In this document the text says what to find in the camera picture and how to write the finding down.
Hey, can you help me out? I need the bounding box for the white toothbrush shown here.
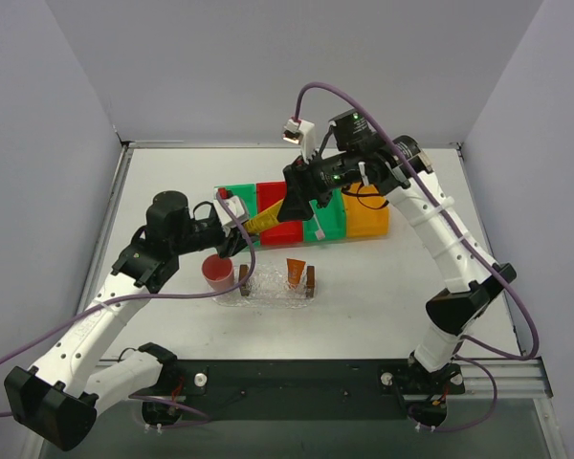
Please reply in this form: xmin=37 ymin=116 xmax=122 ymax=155
xmin=313 ymin=211 xmax=325 ymax=241

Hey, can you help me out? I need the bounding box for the right brown tray handle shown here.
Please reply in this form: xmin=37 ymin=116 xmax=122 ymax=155
xmin=305 ymin=265 xmax=316 ymax=298

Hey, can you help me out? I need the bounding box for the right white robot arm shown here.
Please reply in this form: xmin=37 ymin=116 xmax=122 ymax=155
xmin=277 ymin=109 xmax=516 ymax=373

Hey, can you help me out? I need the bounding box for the orange toothpaste tube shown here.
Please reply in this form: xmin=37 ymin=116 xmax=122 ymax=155
xmin=286 ymin=258 xmax=306 ymax=289

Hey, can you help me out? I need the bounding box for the red plastic bin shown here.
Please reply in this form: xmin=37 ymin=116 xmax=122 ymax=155
xmin=256 ymin=182 xmax=303 ymax=246

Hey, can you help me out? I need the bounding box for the pink plastic cup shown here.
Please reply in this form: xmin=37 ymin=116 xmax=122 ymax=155
xmin=201 ymin=254 xmax=234 ymax=292

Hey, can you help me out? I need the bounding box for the left green plastic bin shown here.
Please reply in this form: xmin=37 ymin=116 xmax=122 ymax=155
xmin=217 ymin=184 xmax=257 ymax=236

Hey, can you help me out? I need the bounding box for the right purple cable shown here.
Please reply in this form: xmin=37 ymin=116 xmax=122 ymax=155
xmin=292 ymin=82 xmax=541 ymax=434

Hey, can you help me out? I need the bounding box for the right green plastic bin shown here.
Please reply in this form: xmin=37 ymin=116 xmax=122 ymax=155
xmin=302 ymin=189 xmax=346 ymax=243

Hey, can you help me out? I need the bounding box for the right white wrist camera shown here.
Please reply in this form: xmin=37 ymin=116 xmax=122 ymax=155
xmin=283 ymin=119 xmax=316 ymax=164

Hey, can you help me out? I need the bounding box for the left brown tray handle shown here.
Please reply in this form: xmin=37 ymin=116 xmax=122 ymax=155
xmin=238 ymin=264 xmax=251 ymax=297

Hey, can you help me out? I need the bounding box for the aluminium table edge rail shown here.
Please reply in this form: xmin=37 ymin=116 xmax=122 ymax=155
xmin=109 ymin=140 xmax=465 ymax=192

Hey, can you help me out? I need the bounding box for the front aluminium rail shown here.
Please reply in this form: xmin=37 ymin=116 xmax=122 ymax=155
xmin=36 ymin=356 xmax=555 ymax=403

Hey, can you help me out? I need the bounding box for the brown tray handle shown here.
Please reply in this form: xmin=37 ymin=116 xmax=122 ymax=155
xmin=238 ymin=264 xmax=251 ymax=297
xmin=305 ymin=265 xmax=316 ymax=298

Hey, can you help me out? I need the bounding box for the purple cable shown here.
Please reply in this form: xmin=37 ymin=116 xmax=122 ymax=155
xmin=292 ymin=82 xmax=541 ymax=434
xmin=0 ymin=198 xmax=257 ymax=426

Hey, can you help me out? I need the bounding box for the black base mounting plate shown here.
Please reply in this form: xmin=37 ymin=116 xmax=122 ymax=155
xmin=140 ymin=359 xmax=465 ymax=421

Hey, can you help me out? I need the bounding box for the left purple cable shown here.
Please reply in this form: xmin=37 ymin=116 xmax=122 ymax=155
xmin=0 ymin=198 xmax=257 ymax=426

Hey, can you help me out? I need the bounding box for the green plastic bin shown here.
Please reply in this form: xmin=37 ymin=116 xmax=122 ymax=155
xmin=217 ymin=184 xmax=257 ymax=236
xmin=302 ymin=189 xmax=346 ymax=243

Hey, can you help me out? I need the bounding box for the clear textured glass tray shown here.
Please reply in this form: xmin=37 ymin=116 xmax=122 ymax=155
xmin=213 ymin=264 xmax=315 ymax=309

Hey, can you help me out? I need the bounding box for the yellow toothpaste tube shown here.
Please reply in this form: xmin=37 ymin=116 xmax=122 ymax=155
xmin=244 ymin=200 xmax=283 ymax=234

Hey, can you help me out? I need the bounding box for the orange plastic bin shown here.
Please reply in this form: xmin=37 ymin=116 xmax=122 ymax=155
xmin=342 ymin=184 xmax=390 ymax=238

